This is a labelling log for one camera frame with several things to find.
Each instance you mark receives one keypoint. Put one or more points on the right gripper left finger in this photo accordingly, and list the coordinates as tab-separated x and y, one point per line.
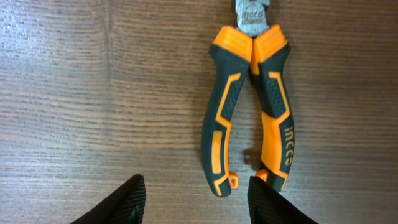
125	205

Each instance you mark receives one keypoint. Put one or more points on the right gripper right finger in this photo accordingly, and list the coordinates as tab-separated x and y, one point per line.
267	206

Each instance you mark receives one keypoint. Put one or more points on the orange black pliers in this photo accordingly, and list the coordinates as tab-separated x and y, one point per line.
249	58

